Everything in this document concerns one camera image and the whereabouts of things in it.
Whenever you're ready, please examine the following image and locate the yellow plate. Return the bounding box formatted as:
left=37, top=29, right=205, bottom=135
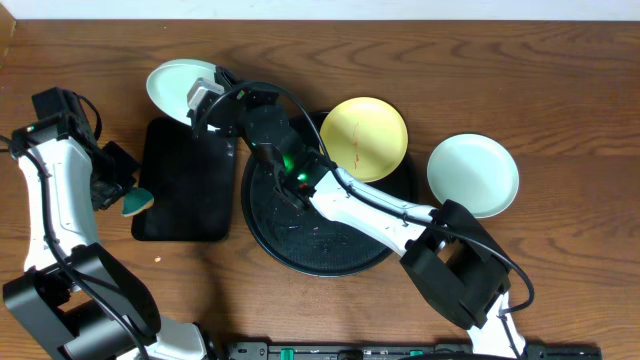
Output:
left=320, top=97, right=408, bottom=183

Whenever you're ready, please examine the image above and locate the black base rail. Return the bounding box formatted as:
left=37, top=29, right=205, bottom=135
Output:
left=223, top=342, right=603, bottom=360

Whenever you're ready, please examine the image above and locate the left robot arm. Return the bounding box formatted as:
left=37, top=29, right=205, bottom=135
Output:
left=3, top=115, right=211, bottom=359

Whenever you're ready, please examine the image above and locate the round black tray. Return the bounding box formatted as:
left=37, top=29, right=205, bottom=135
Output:
left=241, top=107, right=392, bottom=277

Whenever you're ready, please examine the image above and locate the green yellow sponge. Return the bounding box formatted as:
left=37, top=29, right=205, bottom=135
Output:
left=122, top=187, right=154, bottom=217

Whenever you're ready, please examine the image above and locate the rectangular black tray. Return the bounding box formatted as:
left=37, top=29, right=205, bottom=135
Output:
left=131, top=117, right=237, bottom=242

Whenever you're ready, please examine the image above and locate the light blue plate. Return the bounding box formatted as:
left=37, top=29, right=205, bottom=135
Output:
left=426, top=134, right=520, bottom=218
left=146, top=59, right=216, bottom=125

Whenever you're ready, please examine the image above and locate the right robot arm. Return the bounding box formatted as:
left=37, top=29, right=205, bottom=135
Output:
left=186, top=68, right=526, bottom=359

